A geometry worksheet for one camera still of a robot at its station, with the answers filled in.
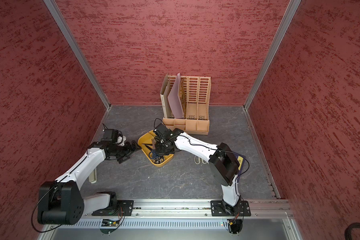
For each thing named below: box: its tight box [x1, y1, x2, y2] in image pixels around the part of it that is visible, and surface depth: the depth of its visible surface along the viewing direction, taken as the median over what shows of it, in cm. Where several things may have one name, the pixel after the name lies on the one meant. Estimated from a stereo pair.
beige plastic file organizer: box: [160, 72, 212, 135], surface depth 106 cm
